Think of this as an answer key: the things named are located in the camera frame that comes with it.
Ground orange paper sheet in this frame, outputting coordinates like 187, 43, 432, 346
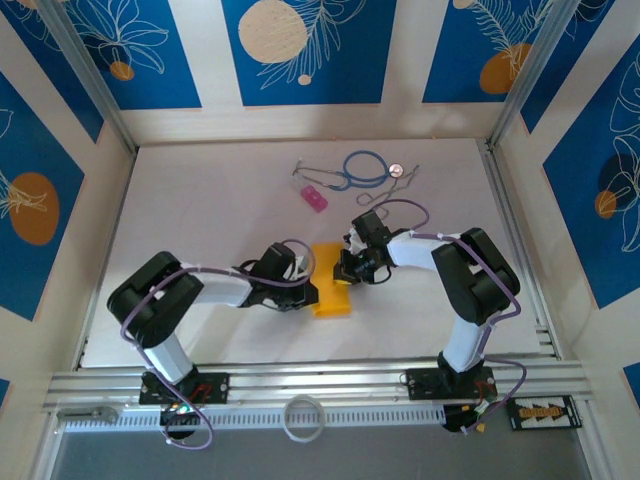
310, 241, 354, 319

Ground metal crucible tongs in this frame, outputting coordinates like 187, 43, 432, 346
355, 164, 421, 214

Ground blue stethoscope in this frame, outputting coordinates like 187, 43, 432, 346
292, 150, 404, 192

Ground pink plastic box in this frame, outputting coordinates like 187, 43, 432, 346
300, 184, 330, 215

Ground black panel with orange connectors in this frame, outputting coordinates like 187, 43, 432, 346
507, 395, 584, 431

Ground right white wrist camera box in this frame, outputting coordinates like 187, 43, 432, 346
343, 227, 370, 255

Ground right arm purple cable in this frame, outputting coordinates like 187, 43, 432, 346
377, 198, 529, 436

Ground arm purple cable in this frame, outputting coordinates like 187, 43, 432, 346
122, 239, 317, 451
377, 198, 529, 436

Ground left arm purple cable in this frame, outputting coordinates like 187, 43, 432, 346
122, 239, 317, 451

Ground aluminium mounting rail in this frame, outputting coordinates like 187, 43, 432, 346
42, 362, 594, 416

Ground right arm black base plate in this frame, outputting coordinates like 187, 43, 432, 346
405, 367, 499, 401

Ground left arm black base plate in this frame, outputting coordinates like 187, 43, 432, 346
138, 372, 231, 405

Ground white slotted cable duct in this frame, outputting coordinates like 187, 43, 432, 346
59, 404, 446, 434

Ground aluminium side rail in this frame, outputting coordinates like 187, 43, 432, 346
480, 142, 560, 360

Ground white tape ring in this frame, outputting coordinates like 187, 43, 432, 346
283, 394, 326, 444

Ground aluminium frame post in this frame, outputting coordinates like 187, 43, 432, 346
34, 0, 140, 156
485, 0, 619, 151

